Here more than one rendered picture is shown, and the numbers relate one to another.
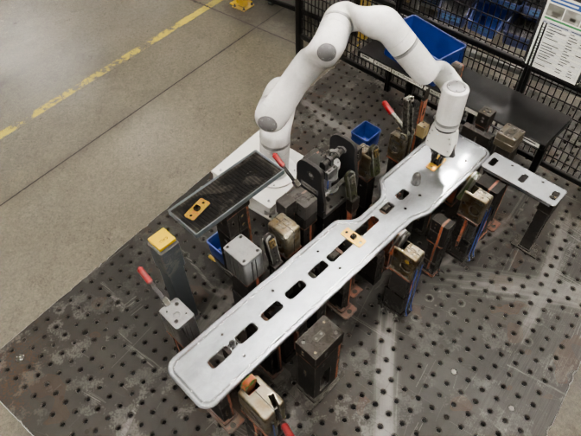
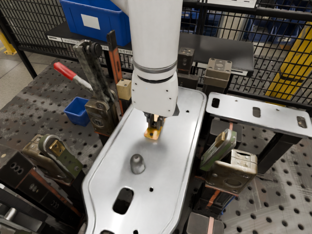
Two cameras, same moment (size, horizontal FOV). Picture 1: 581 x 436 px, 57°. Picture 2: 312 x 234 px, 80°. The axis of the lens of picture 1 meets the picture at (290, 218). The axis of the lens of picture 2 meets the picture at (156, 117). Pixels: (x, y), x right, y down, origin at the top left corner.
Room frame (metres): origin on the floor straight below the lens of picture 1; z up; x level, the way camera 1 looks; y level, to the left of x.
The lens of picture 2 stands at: (1.10, -0.40, 1.40)
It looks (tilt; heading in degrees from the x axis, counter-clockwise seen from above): 48 degrees down; 333
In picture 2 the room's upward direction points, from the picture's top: straight up
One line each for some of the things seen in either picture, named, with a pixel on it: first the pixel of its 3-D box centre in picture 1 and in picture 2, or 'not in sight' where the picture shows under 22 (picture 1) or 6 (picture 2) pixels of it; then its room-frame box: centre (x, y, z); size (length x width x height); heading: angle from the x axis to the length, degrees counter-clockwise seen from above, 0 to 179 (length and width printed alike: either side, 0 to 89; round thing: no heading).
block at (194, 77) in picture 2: (469, 157); (178, 104); (1.56, -0.74, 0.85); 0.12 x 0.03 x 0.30; 44
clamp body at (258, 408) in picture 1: (265, 419); not in sight; (0.52, 0.09, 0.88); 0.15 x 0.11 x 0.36; 44
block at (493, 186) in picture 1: (480, 208); (214, 154); (1.30, -0.72, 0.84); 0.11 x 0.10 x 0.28; 44
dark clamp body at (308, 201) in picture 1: (303, 231); not in sight; (1.18, -0.04, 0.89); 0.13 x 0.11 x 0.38; 44
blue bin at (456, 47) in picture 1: (423, 49); (103, 16); (1.96, -0.58, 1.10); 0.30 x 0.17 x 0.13; 35
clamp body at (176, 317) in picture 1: (187, 341); not in sight; (0.77, 0.34, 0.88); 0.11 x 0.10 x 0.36; 44
